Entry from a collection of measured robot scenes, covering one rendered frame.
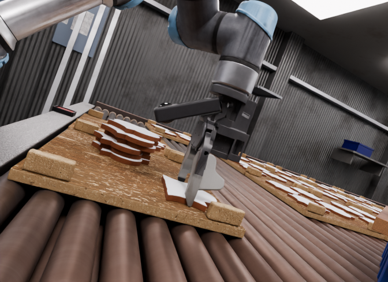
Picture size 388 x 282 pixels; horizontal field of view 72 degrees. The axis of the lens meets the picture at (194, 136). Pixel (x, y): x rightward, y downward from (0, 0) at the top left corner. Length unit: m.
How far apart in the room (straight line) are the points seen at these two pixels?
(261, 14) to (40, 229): 0.43
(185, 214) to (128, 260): 0.15
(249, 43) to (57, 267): 0.40
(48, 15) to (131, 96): 3.34
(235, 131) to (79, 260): 0.31
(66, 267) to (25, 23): 0.62
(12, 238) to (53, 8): 0.60
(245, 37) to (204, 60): 3.90
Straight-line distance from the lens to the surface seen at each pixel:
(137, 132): 0.61
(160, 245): 0.35
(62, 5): 0.80
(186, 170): 0.54
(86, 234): 0.32
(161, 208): 0.41
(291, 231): 0.68
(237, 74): 0.47
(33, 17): 0.79
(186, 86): 4.26
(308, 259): 0.56
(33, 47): 3.96
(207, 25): 0.51
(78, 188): 0.40
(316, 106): 5.68
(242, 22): 0.50
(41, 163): 0.40
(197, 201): 0.46
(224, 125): 0.48
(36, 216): 0.34
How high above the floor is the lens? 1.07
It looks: 3 degrees down
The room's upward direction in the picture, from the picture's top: 21 degrees clockwise
